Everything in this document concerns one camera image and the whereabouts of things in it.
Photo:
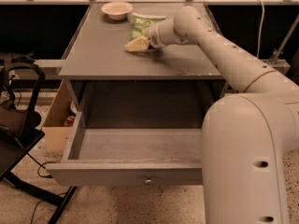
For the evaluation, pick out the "silver drawer knob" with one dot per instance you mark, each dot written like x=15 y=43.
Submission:
x=148 y=181

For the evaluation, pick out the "grey open top drawer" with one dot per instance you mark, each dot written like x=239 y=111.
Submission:
x=112 y=146

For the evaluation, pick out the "cardboard box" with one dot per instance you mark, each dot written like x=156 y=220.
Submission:
x=56 y=133

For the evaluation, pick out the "black chair frame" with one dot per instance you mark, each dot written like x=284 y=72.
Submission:
x=18 y=132

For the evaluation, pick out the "green jalapeno chip bag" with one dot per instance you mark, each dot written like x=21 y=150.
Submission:
x=140 y=22

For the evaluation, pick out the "white ceramic bowl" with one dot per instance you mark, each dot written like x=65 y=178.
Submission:
x=117 y=10

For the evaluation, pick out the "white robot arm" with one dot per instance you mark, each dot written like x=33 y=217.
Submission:
x=245 y=134

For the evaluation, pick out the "red can in box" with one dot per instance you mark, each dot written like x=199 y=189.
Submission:
x=69 y=121

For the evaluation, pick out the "grey wooden cabinet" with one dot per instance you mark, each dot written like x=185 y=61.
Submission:
x=99 y=71

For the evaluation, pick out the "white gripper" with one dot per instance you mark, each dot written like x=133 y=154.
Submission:
x=153 y=35

